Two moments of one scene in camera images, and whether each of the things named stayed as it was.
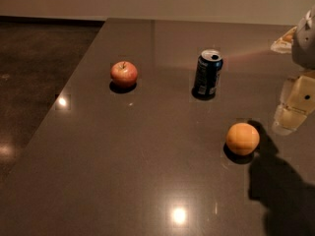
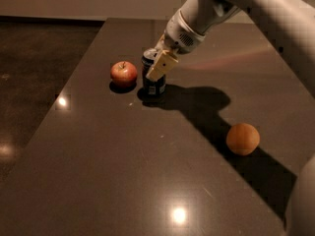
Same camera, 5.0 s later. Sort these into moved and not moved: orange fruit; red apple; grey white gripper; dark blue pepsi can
Moved: grey white gripper; dark blue pepsi can
Not moved: orange fruit; red apple
